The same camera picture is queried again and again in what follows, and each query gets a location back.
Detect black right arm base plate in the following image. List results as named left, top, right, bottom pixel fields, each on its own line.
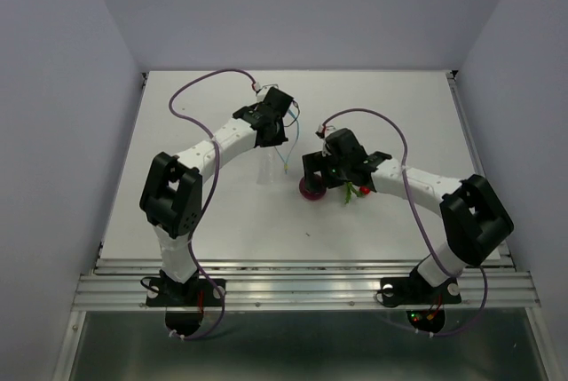
left=375, top=276, right=462, bottom=308

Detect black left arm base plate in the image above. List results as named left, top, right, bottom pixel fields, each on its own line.
left=139, top=276, right=221, bottom=308

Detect white daikon radish with leaves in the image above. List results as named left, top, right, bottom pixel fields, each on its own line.
left=344, top=182, right=360, bottom=205

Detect purple red onion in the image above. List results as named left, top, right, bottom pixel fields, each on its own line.
left=298, top=177, right=327, bottom=201

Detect clear zip top bag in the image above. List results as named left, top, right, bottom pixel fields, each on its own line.
left=256, top=103, right=303, bottom=185

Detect aluminium front frame rails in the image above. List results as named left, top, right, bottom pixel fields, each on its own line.
left=72, top=258, right=540, bottom=312

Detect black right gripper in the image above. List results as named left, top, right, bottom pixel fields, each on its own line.
left=301, top=149, right=350, bottom=194

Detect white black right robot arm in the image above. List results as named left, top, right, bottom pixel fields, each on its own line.
left=299, top=128, right=514, bottom=301

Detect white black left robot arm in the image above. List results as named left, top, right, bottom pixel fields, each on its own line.
left=139, top=86, right=295, bottom=305

